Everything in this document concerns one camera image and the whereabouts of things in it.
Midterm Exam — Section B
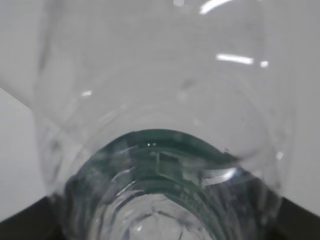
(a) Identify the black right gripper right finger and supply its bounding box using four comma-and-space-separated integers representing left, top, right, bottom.
272, 198, 320, 240

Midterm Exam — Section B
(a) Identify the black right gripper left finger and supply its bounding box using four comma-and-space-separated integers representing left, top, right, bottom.
0, 194, 65, 240

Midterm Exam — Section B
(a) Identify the clear green-label water bottle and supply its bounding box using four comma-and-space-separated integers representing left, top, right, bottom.
34, 0, 295, 240

